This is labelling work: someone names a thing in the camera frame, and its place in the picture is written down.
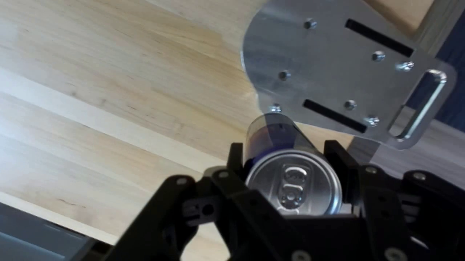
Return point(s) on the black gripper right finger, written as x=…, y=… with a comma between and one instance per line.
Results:
x=415, y=217

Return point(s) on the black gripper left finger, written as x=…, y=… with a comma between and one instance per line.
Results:
x=193, y=226

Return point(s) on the flat metal plate with slots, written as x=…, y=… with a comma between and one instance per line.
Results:
x=334, y=66

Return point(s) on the silver blue energy drink can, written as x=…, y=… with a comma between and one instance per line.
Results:
x=290, y=182

